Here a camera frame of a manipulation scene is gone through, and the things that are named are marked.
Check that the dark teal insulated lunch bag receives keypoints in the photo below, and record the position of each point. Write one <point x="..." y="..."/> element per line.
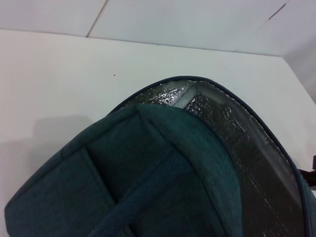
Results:
<point x="123" y="172"/>

